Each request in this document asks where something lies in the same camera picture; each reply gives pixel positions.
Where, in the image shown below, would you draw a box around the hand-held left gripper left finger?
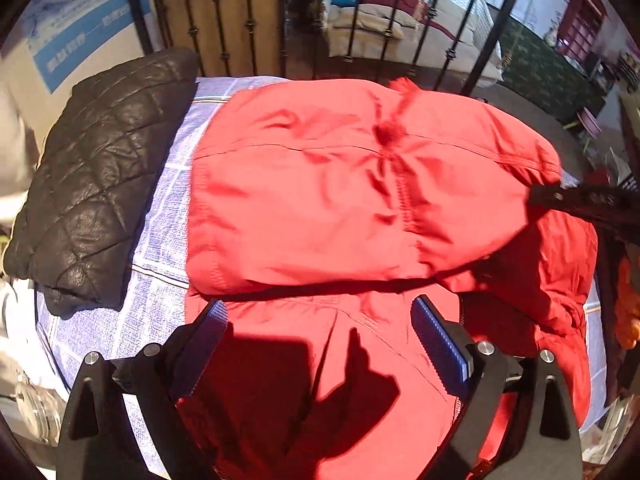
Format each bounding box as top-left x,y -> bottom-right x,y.
57,299 -> 230,480

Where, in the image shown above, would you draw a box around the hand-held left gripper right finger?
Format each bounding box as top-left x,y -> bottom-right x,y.
411,295 -> 583,480

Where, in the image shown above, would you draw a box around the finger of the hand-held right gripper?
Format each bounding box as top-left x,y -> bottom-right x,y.
529,180 -> 640,233

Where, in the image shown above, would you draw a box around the red jacket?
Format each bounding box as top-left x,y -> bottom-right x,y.
175,77 -> 601,480

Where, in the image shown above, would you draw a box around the pink stool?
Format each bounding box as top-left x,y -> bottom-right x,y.
575,107 -> 603,151

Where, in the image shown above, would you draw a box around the blue checkered bed sheet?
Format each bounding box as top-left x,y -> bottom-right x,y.
35,76 -> 608,478

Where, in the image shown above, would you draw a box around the orange cloth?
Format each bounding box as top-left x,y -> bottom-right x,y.
612,255 -> 640,351

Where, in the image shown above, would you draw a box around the green patterned rug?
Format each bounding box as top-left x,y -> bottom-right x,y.
500,20 -> 608,126

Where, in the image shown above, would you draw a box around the red wooden cabinet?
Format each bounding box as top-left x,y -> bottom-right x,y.
555,0 -> 608,61

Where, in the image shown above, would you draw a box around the black quilted jacket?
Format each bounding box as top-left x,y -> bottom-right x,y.
2,47 -> 201,318

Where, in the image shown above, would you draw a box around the beige sofa with cushions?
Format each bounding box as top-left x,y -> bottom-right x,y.
322,0 -> 503,81

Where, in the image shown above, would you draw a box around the wooden panel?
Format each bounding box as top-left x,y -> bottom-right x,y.
152,0 -> 281,78

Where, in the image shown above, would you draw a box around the blue and white poster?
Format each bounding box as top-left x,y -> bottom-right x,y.
20,0 -> 153,93

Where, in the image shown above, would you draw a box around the black metal bed frame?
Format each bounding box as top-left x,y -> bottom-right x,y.
117,0 -> 531,98

